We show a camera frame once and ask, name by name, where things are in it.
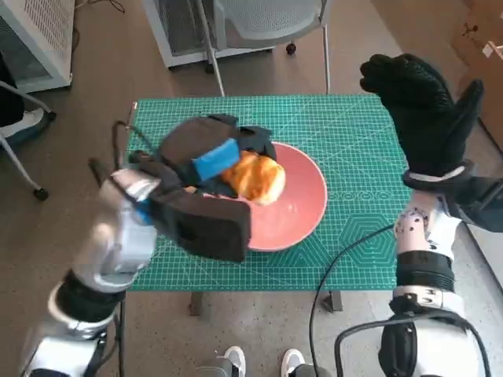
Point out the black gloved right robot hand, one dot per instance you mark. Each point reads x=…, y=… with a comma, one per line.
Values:
x=424, y=118

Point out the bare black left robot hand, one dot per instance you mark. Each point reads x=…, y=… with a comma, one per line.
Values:
x=184, y=149

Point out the rectangular orange striped toy bread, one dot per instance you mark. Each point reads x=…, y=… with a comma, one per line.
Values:
x=259, y=176

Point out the pink bowl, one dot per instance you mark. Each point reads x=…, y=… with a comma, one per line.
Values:
x=291, y=220

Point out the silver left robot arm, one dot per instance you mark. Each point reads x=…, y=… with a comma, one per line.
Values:
x=118, y=220

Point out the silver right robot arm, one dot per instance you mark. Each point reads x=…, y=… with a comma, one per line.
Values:
x=424, y=267

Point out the cardboard box with white label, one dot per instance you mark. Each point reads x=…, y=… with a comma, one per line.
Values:
x=479, y=35

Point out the green cutting mat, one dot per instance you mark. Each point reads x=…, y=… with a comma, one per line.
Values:
x=314, y=118

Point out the small white mesh cabinet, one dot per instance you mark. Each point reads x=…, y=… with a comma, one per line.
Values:
x=181, y=31

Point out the grey wheeled office chair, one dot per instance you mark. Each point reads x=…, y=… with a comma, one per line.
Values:
x=40, y=192

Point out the dark table leg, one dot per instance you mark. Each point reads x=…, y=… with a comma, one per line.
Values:
x=333, y=302
x=196, y=304

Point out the grey mesh chair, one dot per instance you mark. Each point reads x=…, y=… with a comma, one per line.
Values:
x=275, y=19

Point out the white desk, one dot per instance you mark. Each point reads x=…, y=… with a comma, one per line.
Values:
x=491, y=267

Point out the large white perforated cabinet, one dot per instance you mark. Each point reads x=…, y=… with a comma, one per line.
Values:
x=47, y=31

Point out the person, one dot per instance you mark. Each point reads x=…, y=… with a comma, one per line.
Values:
x=9, y=98

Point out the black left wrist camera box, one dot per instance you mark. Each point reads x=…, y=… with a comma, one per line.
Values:
x=208, y=224

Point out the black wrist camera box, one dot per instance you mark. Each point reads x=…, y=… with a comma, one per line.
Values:
x=483, y=204
x=208, y=224

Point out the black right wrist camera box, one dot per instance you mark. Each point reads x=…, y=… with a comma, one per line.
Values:
x=483, y=204

